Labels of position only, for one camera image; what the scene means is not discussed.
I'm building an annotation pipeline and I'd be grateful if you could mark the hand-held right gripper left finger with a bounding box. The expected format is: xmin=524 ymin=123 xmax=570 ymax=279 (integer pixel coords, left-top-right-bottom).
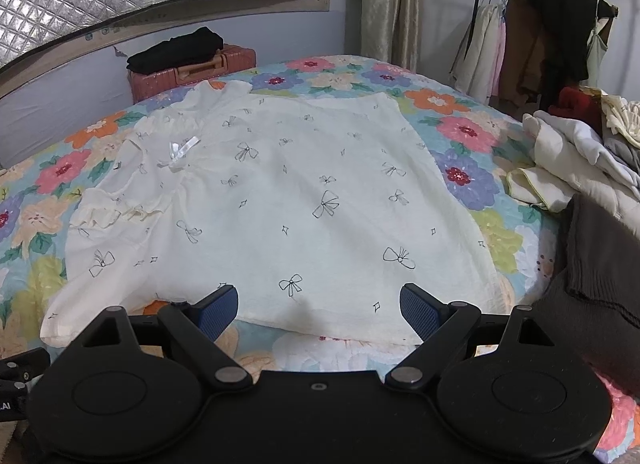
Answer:
xmin=81 ymin=284 xmax=254 ymax=393

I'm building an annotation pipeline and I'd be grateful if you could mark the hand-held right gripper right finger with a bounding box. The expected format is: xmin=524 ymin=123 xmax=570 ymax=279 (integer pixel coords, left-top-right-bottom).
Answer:
xmin=384 ymin=282 xmax=557 ymax=391

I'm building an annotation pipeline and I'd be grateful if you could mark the white dress with bow print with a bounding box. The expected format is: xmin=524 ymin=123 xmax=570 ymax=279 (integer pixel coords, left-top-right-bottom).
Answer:
xmin=39 ymin=79 xmax=516 ymax=349

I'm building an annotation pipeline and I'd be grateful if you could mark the cream cloth with green trim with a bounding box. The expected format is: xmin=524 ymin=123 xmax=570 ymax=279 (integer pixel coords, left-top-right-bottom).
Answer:
xmin=505 ymin=166 xmax=576 ymax=212

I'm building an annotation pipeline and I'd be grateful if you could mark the dark grey knit sweater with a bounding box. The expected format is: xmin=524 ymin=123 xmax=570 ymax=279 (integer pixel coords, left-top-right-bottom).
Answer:
xmin=530 ymin=194 xmax=640 ymax=385

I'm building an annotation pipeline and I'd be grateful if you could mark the floral bed sheet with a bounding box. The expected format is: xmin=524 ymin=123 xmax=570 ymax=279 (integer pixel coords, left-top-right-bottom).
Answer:
xmin=0 ymin=54 xmax=640 ymax=462

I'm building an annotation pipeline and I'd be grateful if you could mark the white padded jacket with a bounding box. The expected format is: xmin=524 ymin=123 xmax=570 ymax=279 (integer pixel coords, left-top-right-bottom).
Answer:
xmin=522 ymin=109 xmax=640 ymax=230

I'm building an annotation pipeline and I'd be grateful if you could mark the pink suitcase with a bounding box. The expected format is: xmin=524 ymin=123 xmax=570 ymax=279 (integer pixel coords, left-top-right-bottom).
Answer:
xmin=129 ymin=43 xmax=258 ymax=105

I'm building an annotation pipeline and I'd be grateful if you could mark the grey cloth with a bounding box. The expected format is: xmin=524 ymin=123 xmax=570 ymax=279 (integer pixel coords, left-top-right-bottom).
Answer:
xmin=602 ymin=136 xmax=640 ymax=185

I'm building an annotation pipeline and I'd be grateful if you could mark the red cloth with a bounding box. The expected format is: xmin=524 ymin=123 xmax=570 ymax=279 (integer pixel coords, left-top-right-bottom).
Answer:
xmin=547 ymin=86 xmax=608 ymax=125

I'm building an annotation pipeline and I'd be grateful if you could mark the black folded cloth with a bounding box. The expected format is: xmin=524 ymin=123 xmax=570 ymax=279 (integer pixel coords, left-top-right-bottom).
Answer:
xmin=126 ymin=26 xmax=225 ymax=74

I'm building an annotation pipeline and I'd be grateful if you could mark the white hanging garment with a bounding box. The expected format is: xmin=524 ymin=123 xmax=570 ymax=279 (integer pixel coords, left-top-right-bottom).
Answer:
xmin=450 ymin=1 xmax=503 ymax=105

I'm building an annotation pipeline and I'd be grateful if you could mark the pink hanging garment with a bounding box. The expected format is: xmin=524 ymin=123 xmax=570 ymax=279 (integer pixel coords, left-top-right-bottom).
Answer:
xmin=490 ymin=19 xmax=508 ymax=100

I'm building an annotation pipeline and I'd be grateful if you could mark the cream yellow cloth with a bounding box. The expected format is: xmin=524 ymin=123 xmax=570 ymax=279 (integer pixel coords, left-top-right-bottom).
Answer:
xmin=600 ymin=94 xmax=640 ymax=150

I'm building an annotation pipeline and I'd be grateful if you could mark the brown hanging garment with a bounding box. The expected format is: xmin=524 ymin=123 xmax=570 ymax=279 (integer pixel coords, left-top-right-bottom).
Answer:
xmin=497 ymin=0 xmax=548 ymax=110

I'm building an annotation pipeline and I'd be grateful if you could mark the beige curtain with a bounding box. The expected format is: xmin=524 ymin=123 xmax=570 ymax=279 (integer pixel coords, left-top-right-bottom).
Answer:
xmin=357 ymin=0 xmax=421 ymax=67

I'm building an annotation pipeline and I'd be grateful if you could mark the light green camisole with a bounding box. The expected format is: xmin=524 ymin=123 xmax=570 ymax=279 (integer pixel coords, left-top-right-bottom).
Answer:
xmin=585 ymin=14 xmax=613 ymax=90

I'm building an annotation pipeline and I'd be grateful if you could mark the black hanging garment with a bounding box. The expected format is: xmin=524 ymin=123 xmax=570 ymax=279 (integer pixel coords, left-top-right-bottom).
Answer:
xmin=520 ymin=0 xmax=613 ymax=115

